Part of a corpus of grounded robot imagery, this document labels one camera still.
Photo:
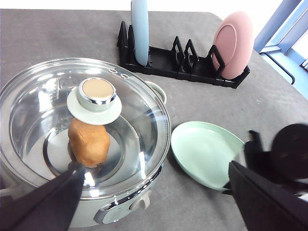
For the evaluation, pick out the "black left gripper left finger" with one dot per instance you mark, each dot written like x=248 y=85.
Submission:
x=49 y=207

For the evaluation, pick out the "glass lid with green knob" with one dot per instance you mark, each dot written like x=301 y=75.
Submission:
x=105 y=118

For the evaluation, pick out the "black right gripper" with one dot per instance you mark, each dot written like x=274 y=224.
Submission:
x=287 y=161

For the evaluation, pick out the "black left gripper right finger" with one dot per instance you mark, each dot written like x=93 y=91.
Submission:
x=264 y=205

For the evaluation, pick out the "black dish rack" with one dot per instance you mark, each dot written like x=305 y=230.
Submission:
x=177 y=63

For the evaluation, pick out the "pink plate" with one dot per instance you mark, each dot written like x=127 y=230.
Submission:
x=234 y=41

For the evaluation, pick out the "green plate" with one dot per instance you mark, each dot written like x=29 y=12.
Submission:
x=205 y=152

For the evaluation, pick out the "blue window frame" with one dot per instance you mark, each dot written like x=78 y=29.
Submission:
x=276 y=39

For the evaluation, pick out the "blue plate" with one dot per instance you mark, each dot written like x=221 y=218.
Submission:
x=140 y=30

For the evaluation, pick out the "green electric steamer pot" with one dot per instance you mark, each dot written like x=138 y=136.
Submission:
x=98 y=212

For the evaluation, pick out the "brown potato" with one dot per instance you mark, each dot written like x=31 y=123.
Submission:
x=89 y=144

